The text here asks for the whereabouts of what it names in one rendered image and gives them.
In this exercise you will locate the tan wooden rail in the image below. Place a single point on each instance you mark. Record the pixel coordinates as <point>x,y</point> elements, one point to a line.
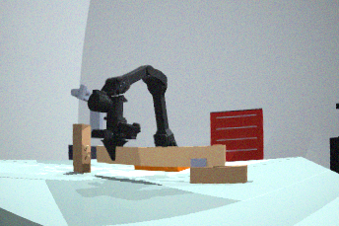
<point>178,156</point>

